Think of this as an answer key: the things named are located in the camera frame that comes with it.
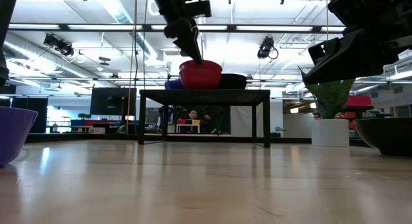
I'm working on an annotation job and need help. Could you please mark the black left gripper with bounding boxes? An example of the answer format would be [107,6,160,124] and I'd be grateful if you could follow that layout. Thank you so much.
[157,0,203,64]

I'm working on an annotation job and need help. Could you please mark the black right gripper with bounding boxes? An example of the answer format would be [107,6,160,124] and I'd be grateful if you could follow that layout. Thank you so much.
[303,11,412,86]

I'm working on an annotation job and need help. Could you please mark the red bowl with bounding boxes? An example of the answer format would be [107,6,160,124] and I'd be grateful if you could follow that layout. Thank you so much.
[179,70,223,90]
[178,59,223,73]

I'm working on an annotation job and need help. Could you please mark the black bowl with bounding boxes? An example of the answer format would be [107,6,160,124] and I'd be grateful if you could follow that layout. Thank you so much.
[218,73,248,90]
[353,117,412,158]

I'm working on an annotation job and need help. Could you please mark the green snake plant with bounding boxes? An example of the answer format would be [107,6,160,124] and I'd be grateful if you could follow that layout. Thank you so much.
[297,65,355,120]

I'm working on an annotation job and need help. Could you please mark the black overhead light bar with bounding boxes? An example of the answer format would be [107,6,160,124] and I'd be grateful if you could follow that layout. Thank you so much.
[8,23,347,33]

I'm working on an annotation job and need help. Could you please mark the red background chair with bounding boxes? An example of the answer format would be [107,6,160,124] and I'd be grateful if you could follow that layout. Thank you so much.
[344,95,373,107]

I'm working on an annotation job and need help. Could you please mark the black perforated metal rack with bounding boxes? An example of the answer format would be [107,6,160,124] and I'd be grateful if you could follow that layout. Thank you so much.
[137,89,272,149]

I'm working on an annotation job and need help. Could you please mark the person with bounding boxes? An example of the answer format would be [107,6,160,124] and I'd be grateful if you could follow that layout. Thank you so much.
[183,107,212,134]

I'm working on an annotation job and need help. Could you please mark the black ceiling spotlight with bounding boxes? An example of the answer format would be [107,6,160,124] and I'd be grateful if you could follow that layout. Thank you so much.
[256,36,279,61]
[42,33,75,57]

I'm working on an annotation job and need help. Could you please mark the white plant pot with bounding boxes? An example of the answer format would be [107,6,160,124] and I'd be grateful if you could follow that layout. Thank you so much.
[310,118,350,147]

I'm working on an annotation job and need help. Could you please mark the white partition panel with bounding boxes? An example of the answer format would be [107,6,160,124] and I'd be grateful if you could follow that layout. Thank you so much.
[230,100,284,138]

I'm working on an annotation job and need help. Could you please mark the black monitor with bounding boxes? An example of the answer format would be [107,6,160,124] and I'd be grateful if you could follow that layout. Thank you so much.
[89,87,138,117]

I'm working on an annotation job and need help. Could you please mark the red sofa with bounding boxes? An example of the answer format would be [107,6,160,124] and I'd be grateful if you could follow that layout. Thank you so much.
[83,120,115,127]

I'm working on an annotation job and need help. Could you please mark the dark cabinet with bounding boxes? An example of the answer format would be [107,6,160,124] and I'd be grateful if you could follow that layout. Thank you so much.
[11,97,49,134]

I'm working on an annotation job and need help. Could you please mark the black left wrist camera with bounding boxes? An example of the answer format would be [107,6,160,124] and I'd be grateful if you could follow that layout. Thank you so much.
[183,0,212,19]

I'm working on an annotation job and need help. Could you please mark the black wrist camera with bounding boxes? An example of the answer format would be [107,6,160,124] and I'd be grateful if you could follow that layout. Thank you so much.
[183,0,212,19]
[328,0,384,34]

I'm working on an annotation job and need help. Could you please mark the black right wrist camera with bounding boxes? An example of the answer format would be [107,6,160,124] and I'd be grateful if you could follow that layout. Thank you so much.
[328,0,384,34]

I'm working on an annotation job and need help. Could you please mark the white hanging cable loop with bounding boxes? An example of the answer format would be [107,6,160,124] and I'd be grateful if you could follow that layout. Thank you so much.
[147,0,161,17]

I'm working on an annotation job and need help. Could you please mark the white table frame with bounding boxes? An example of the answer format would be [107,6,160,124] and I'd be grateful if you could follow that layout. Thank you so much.
[175,123,201,135]

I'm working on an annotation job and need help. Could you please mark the yellow hanging cable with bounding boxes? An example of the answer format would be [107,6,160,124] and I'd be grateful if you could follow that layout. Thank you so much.
[125,0,138,135]

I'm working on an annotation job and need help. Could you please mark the black aluminium table frame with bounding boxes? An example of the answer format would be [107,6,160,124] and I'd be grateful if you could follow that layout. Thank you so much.
[25,132,371,148]

